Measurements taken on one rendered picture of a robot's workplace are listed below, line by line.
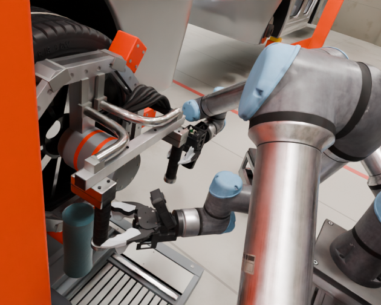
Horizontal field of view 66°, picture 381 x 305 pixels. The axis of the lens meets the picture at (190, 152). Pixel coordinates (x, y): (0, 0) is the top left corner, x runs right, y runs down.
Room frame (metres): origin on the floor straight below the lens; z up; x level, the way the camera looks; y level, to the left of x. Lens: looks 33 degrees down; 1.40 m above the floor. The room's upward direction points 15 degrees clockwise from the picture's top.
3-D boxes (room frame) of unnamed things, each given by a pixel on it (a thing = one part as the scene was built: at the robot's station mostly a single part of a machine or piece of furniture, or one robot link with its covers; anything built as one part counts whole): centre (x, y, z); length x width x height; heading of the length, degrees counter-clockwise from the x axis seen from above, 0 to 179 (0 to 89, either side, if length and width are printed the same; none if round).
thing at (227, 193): (0.59, -0.13, 0.91); 0.11 x 0.08 x 0.11; 96
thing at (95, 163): (0.57, 0.24, 1.03); 0.19 x 0.18 x 0.11; 70
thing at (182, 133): (0.79, 0.07, 0.93); 0.09 x 0.05 x 0.05; 70
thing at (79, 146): (0.68, 0.26, 0.85); 0.21 x 0.14 x 0.14; 70
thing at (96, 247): (0.46, 0.16, 0.83); 0.04 x 0.04 x 0.16
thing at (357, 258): (0.58, -0.52, 0.87); 0.15 x 0.15 x 0.10
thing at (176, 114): (0.76, 0.17, 1.03); 0.19 x 0.18 x 0.11; 70
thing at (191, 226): (0.56, -0.04, 0.81); 0.08 x 0.05 x 0.08; 25
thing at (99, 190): (0.47, 0.19, 0.93); 0.09 x 0.05 x 0.05; 70
